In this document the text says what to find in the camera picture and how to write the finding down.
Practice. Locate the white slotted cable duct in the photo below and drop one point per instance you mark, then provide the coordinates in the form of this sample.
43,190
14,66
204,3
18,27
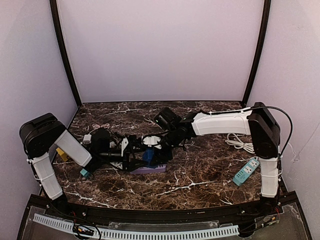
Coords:
137,231

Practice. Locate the white charger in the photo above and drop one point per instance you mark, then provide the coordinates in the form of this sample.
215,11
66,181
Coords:
87,139

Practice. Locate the teal charger plug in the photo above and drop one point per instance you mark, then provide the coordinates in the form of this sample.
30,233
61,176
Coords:
86,174

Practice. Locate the yellow cube socket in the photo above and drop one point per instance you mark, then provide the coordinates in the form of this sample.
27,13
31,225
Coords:
62,154

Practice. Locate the teal power strip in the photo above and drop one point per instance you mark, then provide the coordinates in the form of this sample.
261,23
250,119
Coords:
251,165

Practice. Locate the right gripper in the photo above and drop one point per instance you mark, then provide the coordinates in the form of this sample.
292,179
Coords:
161,152

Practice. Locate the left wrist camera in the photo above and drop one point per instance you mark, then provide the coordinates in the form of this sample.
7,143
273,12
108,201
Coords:
100,140

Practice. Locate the dark blue cube socket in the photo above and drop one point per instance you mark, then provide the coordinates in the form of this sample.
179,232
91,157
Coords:
151,158

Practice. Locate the black frame post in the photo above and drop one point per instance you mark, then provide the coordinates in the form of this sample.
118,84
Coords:
63,52
258,51

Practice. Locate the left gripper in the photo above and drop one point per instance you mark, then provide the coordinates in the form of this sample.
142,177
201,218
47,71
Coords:
125,157

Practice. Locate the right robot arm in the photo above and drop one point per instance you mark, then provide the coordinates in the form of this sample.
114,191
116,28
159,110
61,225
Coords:
256,121

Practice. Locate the left black frame post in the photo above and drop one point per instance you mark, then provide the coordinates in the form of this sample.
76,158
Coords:
63,52

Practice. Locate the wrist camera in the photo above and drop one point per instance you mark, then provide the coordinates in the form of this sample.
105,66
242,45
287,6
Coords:
100,140
167,119

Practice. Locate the purple power strip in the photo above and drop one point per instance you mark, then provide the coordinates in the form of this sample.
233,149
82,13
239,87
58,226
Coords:
138,167

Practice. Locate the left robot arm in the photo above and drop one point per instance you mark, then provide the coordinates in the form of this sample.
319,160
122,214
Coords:
40,134

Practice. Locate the right black frame post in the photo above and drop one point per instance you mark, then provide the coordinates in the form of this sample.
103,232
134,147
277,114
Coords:
258,51

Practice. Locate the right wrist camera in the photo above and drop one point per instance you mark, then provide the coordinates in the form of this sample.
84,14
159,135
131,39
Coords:
167,119

